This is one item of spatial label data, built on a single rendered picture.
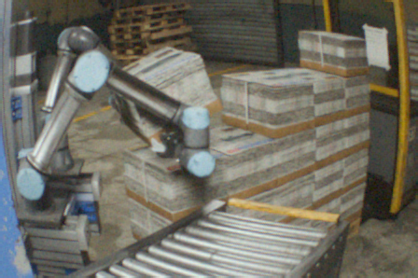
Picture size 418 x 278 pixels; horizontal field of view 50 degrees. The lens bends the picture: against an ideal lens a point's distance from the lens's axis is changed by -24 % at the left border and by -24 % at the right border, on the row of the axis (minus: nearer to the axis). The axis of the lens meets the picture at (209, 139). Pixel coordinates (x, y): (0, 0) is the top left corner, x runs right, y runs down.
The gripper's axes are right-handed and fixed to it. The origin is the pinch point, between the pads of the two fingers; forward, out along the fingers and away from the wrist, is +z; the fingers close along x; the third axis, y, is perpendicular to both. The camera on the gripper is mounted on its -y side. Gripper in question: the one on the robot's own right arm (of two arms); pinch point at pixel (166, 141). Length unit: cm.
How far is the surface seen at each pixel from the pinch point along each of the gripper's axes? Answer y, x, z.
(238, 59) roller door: -220, -322, 723
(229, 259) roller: -15, 11, -61
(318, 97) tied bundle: -31, -84, 36
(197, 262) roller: -12, 19, -59
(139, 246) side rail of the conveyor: -7, 31, -44
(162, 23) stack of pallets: -84, -205, 674
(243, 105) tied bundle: -22, -48, 47
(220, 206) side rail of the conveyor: -20.1, -2.7, -22.5
